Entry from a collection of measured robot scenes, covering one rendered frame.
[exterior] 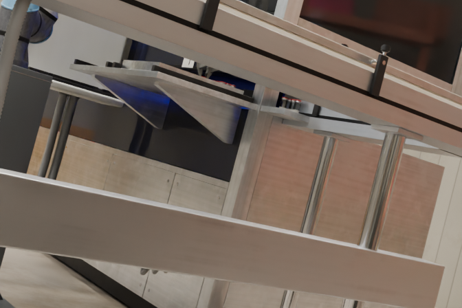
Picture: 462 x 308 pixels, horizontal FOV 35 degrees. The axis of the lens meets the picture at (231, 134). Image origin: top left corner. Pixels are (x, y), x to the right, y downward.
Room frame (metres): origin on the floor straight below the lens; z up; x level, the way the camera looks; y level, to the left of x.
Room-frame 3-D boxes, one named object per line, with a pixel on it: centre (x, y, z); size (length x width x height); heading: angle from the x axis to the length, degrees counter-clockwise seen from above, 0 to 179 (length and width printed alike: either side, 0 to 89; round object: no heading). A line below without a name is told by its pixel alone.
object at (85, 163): (3.60, 0.11, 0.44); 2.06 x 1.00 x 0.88; 35
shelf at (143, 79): (2.67, 0.27, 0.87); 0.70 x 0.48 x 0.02; 35
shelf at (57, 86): (3.04, 0.73, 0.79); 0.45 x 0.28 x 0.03; 125
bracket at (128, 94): (2.87, 0.42, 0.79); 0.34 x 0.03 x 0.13; 125
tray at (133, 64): (2.51, 0.21, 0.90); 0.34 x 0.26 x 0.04; 124
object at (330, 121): (2.28, -0.41, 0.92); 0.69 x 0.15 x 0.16; 35
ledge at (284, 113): (2.45, -0.17, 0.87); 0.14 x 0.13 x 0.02; 125
